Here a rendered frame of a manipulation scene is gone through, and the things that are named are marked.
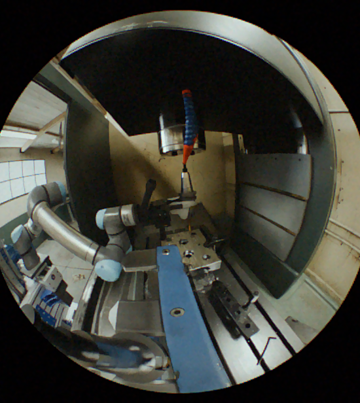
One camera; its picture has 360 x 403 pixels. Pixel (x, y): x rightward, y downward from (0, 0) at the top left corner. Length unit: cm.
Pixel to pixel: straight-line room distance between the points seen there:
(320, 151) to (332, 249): 66
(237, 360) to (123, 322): 38
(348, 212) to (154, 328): 96
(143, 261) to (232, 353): 41
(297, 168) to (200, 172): 119
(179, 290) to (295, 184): 54
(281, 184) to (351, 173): 55
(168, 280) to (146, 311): 5
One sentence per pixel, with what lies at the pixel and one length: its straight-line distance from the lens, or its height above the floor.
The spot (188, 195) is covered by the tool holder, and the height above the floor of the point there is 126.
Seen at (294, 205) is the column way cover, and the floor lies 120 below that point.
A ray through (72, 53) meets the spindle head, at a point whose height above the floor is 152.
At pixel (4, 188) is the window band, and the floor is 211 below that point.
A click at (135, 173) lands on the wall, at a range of 141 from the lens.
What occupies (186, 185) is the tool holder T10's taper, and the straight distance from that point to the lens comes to 38.
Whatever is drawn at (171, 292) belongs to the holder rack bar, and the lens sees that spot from 15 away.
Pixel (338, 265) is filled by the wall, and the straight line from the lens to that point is 107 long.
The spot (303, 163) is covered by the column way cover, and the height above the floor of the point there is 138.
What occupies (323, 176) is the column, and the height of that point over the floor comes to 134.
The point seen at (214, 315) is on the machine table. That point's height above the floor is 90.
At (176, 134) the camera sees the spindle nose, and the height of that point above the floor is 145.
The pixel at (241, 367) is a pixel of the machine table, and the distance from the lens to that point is 49.
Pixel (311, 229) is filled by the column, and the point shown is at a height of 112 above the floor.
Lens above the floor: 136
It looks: 17 degrees down
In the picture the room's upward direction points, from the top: 6 degrees counter-clockwise
